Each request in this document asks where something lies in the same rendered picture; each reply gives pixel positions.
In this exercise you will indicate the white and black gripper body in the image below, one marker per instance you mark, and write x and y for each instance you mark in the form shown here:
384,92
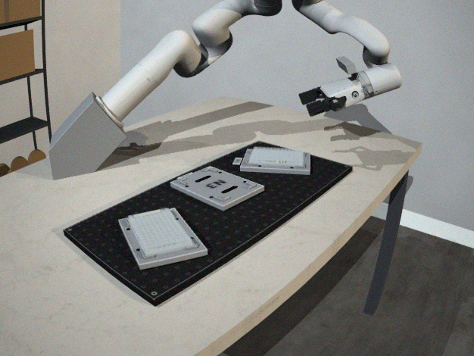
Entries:
349,87

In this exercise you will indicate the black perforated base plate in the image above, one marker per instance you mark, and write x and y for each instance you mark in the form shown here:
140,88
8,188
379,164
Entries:
225,234

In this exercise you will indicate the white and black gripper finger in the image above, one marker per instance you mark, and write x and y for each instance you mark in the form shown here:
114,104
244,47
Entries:
311,95
327,104

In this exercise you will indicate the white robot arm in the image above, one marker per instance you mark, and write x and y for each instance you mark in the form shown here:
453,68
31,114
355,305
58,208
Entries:
179,51

